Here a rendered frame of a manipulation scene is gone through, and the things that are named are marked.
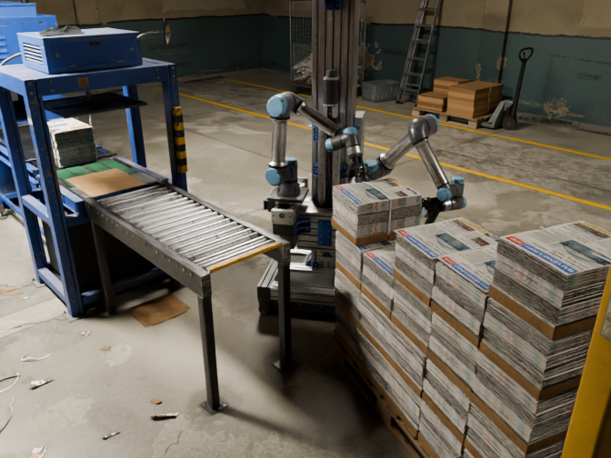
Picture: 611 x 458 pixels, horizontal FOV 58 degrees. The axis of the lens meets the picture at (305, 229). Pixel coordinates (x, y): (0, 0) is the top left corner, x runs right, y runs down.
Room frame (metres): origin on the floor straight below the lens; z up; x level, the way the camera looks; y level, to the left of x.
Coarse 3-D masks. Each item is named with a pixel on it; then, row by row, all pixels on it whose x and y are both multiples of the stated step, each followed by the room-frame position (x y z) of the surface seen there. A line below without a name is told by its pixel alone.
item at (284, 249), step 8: (168, 184) 3.49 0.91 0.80; (176, 192) 3.36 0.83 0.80; (184, 192) 3.35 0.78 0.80; (200, 200) 3.21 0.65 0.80; (208, 208) 3.09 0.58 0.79; (216, 208) 3.07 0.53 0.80; (232, 216) 2.95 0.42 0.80; (248, 224) 2.83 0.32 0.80; (264, 232) 2.73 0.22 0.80; (280, 240) 2.63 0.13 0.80; (280, 248) 2.60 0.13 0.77; (288, 248) 2.60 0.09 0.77; (272, 256) 2.65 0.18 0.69; (280, 256) 2.60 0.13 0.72; (288, 256) 2.60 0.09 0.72
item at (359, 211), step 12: (336, 192) 2.69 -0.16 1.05; (348, 192) 2.65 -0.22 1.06; (360, 192) 2.65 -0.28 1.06; (372, 192) 2.66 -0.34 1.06; (336, 204) 2.70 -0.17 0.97; (348, 204) 2.57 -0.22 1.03; (360, 204) 2.49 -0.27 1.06; (372, 204) 2.51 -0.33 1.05; (384, 204) 2.54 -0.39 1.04; (336, 216) 2.70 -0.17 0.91; (348, 216) 2.58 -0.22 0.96; (360, 216) 2.50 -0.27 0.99; (372, 216) 2.52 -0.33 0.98; (384, 216) 2.55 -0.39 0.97; (348, 228) 2.57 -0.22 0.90; (360, 228) 2.50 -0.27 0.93; (372, 228) 2.52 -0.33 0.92
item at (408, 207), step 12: (384, 180) 2.83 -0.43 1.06; (396, 180) 2.83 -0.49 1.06; (396, 192) 2.66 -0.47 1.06; (408, 192) 2.66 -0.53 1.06; (396, 204) 2.57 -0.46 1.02; (408, 204) 2.60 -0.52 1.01; (420, 204) 2.63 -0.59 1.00; (396, 216) 2.58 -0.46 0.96; (408, 216) 2.61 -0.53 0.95; (396, 228) 2.58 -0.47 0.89
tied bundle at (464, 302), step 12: (444, 264) 1.87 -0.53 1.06; (444, 276) 1.86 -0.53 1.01; (456, 276) 1.79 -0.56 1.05; (444, 288) 1.85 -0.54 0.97; (456, 288) 1.79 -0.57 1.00; (468, 288) 1.72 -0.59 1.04; (444, 300) 1.84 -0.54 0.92; (456, 300) 1.78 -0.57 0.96; (468, 300) 1.72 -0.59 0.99; (480, 300) 1.67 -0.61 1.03; (456, 312) 1.76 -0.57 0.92; (468, 312) 1.71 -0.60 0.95; (480, 312) 1.66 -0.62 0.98; (468, 324) 1.70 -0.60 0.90; (480, 324) 1.65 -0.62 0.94; (480, 336) 1.65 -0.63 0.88
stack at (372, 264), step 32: (352, 256) 2.53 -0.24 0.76; (384, 256) 2.39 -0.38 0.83; (352, 288) 2.51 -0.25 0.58; (384, 288) 2.24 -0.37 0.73; (384, 320) 2.22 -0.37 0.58; (416, 320) 2.00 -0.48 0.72; (352, 352) 2.50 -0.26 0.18; (416, 352) 1.96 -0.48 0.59; (448, 352) 1.78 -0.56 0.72; (480, 352) 1.65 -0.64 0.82; (384, 384) 2.18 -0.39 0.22; (416, 384) 1.94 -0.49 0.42; (448, 384) 1.76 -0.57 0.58; (384, 416) 2.16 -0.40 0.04; (416, 416) 1.92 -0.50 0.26; (448, 416) 1.73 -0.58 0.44; (448, 448) 1.71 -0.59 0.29
